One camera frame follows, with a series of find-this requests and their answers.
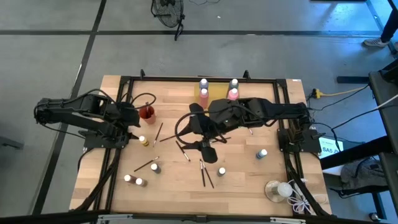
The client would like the orange-red plastic cup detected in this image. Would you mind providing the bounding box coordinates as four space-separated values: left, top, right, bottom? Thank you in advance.
138 104 157 126

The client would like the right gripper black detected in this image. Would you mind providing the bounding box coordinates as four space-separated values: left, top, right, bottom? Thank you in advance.
188 103 231 164

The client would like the yellow translucent plastic tray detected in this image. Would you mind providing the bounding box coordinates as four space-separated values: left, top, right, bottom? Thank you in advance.
193 81 241 108

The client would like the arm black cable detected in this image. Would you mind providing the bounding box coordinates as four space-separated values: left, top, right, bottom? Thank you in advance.
123 92 157 110
174 107 233 147

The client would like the dark pink paint bottle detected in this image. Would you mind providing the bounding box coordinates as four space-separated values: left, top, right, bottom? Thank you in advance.
198 88 210 110

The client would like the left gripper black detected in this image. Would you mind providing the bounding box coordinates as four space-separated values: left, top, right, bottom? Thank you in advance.
117 102 141 139

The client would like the yellow extension cord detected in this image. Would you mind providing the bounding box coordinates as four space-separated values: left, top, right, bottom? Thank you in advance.
312 85 371 100

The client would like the person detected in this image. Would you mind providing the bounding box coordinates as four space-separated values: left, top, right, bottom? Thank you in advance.
363 0 398 53

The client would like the white lamp cable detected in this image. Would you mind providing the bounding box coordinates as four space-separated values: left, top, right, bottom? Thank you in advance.
285 179 327 215

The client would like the black metal table frame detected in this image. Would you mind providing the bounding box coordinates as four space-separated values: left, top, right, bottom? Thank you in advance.
70 68 333 218

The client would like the grey bag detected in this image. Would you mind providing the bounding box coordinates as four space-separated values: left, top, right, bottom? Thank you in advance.
340 157 390 189

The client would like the black floor fan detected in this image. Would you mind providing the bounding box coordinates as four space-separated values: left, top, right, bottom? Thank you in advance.
150 0 187 42

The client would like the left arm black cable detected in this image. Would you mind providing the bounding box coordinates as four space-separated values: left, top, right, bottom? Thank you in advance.
123 92 157 110

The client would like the black floor bar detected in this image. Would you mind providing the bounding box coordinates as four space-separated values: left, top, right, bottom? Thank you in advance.
337 75 371 84

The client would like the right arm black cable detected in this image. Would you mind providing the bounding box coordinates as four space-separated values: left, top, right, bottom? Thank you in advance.
174 107 233 147

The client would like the black metal stand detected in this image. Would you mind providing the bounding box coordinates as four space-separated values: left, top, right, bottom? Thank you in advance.
320 57 398 220

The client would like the white SA5 sign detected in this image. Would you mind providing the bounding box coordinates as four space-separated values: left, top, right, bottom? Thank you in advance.
318 136 345 159

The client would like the dark grey stand foot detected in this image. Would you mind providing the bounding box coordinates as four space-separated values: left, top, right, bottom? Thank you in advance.
0 135 25 150

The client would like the teal blue striped paint bottle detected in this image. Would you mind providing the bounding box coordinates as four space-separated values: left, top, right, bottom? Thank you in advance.
255 148 269 161

